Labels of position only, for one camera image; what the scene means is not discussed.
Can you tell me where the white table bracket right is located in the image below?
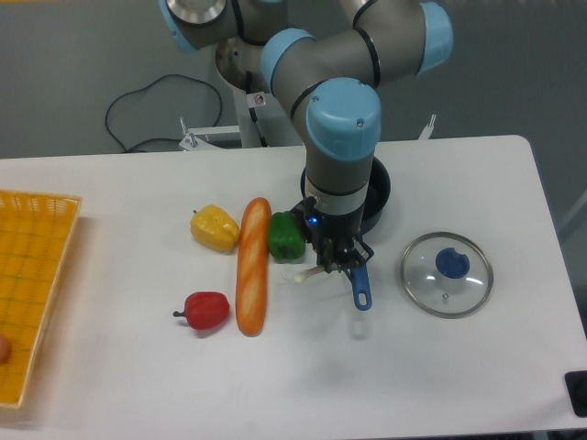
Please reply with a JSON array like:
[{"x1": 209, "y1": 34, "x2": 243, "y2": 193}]
[{"x1": 418, "y1": 114, "x2": 437, "y2": 140}]

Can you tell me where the dark blue pot with handle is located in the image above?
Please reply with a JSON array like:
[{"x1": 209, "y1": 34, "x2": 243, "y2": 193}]
[{"x1": 300, "y1": 158, "x2": 393, "y2": 312}]

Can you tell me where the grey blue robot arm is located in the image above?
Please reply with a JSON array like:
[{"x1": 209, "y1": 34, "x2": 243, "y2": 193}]
[{"x1": 160, "y1": 1, "x2": 454, "y2": 271}]

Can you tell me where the glass lid with blue knob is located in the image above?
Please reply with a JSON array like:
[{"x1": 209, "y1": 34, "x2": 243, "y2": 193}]
[{"x1": 400, "y1": 231, "x2": 494, "y2": 319}]

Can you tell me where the green onion with white end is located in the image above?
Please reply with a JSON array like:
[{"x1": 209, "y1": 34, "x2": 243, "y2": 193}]
[{"x1": 293, "y1": 265, "x2": 326, "y2": 284}]

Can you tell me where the black cable on floor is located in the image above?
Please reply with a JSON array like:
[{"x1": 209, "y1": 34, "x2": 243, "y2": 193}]
[{"x1": 105, "y1": 74, "x2": 223, "y2": 154}]

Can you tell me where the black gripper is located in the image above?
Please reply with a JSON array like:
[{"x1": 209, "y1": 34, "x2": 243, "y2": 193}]
[{"x1": 290, "y1": 197, "x2": 374, "y2": 273}]

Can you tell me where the green bell pepper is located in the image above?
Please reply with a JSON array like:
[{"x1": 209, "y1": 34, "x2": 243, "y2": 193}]
[{"x1": 268, "y1": 212, "x2": 305, "y2": 261}]

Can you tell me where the orange baguette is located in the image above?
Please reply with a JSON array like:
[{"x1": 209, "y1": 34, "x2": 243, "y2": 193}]
[{"x1": 236, "y1": 197, "x2": 271, "y2": 337}]

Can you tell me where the red bell pepper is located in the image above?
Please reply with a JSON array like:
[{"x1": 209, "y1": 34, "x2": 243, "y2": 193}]
[{"x1": 172, "y1": 291, "x2": 230, "y2": 331}]

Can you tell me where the yellow bell pepper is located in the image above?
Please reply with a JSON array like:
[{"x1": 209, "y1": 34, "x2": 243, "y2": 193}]
[{"x1": 190, "y1": 204, "x2": 240, "y2": 252}]

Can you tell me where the yellow wicker basket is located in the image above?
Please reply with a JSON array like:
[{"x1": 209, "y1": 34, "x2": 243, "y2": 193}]
[{"x1": 1, "y1": 190, "x2": 82, "y2": 409}]

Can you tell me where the black device at table edge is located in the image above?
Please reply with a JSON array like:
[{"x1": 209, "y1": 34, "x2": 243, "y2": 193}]
[{"x1": 564, "y1": 370, "x2": 587, "y2": 418}]

